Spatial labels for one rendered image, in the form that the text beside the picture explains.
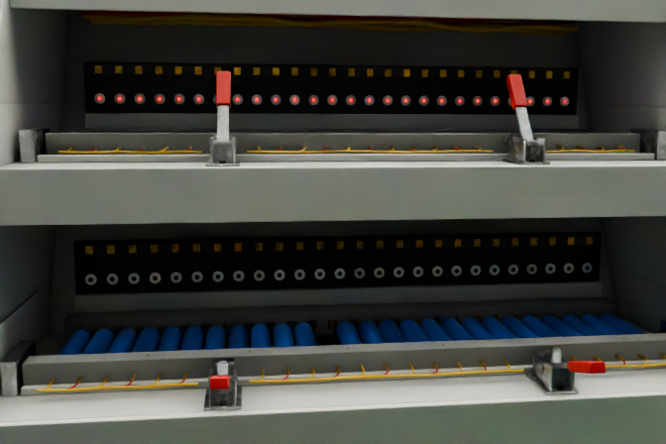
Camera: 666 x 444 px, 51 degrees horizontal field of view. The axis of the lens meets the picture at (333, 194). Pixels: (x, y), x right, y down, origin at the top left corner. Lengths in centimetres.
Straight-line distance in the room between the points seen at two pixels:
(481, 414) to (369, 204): 19
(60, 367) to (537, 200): 41
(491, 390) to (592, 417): 8
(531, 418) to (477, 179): 20
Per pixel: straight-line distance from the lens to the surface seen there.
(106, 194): 58
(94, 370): 60
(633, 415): 63
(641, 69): 80
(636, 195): 66
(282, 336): 64
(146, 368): 59
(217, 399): 56
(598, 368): 54
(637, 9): 74
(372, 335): 64
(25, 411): 59
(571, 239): 78
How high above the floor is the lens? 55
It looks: 15 degrees up
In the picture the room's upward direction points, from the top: 2 degrees counter-clockwise
